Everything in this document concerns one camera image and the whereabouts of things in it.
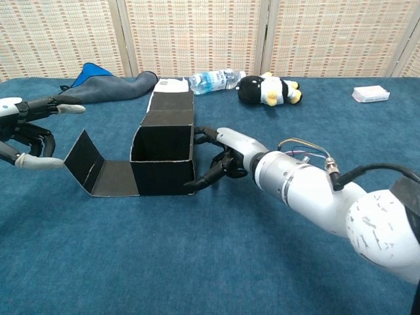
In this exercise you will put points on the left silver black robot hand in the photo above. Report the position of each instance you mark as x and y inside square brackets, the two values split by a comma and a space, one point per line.
[33, 110]

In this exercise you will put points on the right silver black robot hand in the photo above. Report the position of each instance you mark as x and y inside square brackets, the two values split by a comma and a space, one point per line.
[239, 144]

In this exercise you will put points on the black cardboard box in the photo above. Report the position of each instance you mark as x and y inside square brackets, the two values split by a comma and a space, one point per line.
[164, 177]

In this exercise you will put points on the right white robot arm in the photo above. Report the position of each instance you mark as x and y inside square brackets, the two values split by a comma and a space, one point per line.
[311, 183]

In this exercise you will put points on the blue cloth-covered table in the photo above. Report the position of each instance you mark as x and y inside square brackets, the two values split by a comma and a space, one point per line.
[197, 262]

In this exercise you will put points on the black white penguin plush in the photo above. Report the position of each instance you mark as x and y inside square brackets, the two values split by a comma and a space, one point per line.
[252, 90]

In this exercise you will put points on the clear plastic water bottle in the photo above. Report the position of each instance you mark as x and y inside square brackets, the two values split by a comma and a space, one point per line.
[213, 82]

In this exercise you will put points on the woven bamboo screen panel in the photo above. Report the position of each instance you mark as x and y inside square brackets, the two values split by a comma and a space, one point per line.
[59, 36]
[190, 33]
[328, 33]

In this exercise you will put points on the grey and blue cloth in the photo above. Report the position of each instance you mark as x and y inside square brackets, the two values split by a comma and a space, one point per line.
[111, 90]

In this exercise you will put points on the white paper packet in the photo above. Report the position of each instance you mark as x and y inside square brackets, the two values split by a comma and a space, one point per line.
[170, 86]

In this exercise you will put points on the pink tissue pack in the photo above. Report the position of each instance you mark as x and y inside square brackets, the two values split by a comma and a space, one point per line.
[370, 94]

